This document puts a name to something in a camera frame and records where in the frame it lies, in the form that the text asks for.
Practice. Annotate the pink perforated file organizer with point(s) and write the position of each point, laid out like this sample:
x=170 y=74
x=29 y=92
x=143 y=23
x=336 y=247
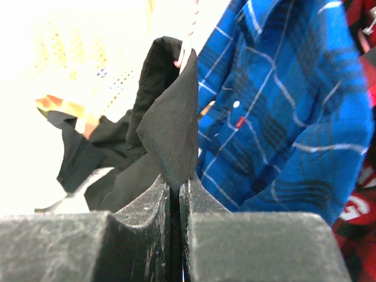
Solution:
x=89 y=53

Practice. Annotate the red plaid shirt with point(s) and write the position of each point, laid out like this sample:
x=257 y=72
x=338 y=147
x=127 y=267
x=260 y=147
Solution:
x=355 y=228

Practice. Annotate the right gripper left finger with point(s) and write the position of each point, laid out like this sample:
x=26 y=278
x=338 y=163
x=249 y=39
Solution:
x=130 y=245

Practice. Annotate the pink wire hanger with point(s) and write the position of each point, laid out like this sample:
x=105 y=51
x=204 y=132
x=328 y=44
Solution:
x=187 y=43

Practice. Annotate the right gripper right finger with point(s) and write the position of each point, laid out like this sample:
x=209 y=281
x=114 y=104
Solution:
x=262 y=246

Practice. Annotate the black shirt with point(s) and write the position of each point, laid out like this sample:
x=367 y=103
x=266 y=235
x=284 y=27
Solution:
x=157 y=137

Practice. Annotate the blue plaid shirt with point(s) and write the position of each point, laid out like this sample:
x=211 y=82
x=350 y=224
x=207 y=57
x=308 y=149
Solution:
x=288 y=120

